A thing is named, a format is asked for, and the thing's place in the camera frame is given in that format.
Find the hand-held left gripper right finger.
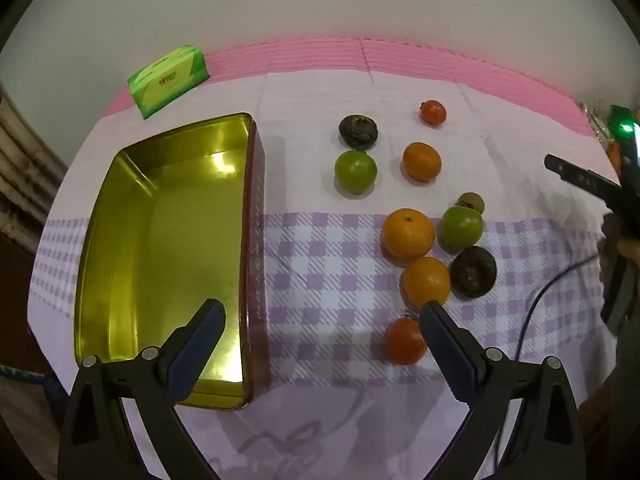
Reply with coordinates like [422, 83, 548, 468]
[419, 301, 586, 480]

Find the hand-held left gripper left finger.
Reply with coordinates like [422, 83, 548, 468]
[57, 298, 227, 480]

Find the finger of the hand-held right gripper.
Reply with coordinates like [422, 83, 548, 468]
[544, 154, 623, 202]

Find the red-orange persimmon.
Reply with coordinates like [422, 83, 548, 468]
[384, 316, 429, 366]

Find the orange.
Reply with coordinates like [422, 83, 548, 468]
[400, 256, 452, 311]
[382, 208, 436, 264]
[402, 142, 443, 183]

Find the dark brown mangosteen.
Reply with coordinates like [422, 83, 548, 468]
[449, 245, 498, 301]
[338, 114, 378, 151]

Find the small brown round fruit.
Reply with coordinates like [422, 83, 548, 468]
[455, 192, 485, 215]

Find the gold and red tin box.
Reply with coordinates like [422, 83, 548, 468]
[74, 112, 272, 412]

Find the green round fruit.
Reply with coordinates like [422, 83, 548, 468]
[334, 150, 378, 195]
[438, 205, 484, 255]

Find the clear plastic wrapped packet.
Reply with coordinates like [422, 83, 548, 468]
[579, 101, 617, 153]

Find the purple checked tablecloth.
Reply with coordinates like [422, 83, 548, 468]
[27, 67, 623, 480]

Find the small red tomato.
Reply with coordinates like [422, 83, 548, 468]
[419, 100, 447, 127]

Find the pink foam mat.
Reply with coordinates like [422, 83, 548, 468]
[102, 36, 603, 138]

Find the green tissue pack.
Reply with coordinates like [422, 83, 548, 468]
[126, 45, 210, 120]

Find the dark cable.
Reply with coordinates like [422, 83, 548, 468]
[517, 255, 601, 356]

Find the blue rope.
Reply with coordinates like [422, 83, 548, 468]
[0, 362, 56, 391]

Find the beige bamboo frame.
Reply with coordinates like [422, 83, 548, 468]
[0, 82, 70, 246]

